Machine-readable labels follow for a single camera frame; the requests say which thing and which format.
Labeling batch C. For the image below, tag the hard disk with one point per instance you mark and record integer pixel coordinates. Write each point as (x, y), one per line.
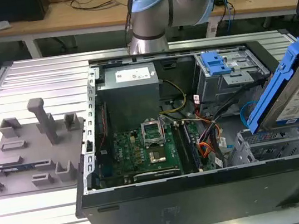
(285, 97)

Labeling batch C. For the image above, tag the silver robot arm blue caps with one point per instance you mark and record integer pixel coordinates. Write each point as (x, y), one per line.
(151, 13)

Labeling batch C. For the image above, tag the grey perforated disk bay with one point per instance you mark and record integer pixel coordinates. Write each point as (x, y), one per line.
(278, 146)

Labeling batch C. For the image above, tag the black RAM slot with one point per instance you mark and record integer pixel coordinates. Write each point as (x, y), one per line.
(182, 146)

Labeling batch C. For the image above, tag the blue carrier with latch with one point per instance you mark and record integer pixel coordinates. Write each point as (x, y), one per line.
(215, 64)

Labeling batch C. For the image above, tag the grey metal drive cage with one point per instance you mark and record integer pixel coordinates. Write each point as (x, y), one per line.
(219, 87)

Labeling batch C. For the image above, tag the RAM stick in board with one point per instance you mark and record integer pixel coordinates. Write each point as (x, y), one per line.
(193, 145)

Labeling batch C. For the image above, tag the grey power supply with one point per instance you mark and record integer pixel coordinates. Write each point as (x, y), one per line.
(130, 98)

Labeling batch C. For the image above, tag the CPU socket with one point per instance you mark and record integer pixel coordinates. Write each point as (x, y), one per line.
(158, 156)

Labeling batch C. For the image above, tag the black PC case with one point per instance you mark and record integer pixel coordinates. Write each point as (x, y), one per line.
(207, 199)

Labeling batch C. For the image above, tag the black graphics card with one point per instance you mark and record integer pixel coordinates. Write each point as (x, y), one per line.
(156, 175)

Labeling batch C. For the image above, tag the green motherboard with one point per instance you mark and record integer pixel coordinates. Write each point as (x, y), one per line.
(133, 154)

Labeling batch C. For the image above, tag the grey parts rack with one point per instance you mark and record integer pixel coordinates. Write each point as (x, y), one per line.
(33, 163)

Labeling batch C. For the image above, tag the RAM stick with blue label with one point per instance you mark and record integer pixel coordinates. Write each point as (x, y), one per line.
(20, 167)

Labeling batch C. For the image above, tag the wooden desk white frame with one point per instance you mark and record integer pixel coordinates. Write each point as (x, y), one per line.
(67, 17)

